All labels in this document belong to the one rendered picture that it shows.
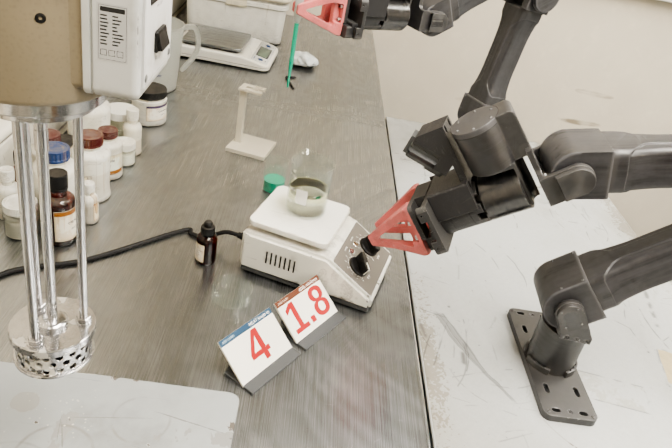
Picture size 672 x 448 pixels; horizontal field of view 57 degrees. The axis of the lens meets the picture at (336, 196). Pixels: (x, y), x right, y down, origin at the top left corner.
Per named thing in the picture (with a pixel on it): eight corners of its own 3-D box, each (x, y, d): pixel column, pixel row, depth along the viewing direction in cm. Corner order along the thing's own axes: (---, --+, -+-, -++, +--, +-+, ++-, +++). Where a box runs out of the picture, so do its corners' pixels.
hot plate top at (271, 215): (351, 213, 95) (352, 208, 94) (325, 252, 85) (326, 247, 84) (279, 189, 97) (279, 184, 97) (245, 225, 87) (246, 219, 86)
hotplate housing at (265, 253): (389, 267, 98) (400, 224, 94) (367, 316, 87) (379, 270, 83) (259, 224, 102) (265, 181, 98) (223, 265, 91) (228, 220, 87)
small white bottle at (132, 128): (141, 156, 114) (143, 113, 110) (122, 156, 113) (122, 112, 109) (140, 148, 117) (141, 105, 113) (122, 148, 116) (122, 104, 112)
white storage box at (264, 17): (287, 16, 217) (293, -26, 210) (285, 48, 185) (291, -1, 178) (197, 2, 213) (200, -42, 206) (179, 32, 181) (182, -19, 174)
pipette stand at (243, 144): (276, 145, 128) (284, 86, 122) (263, 161, 121) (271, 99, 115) (239, 135, 129) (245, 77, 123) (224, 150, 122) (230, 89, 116)
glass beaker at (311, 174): (332, 222, 91) (343, 171, 86) (291, 225, 88) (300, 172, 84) (315, 197, 96) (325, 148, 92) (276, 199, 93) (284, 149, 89)
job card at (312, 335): (345, 318, 86) (351, 295, 84) (305, 351, 79) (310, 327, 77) (310, 297, 88) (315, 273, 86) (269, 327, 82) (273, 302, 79)
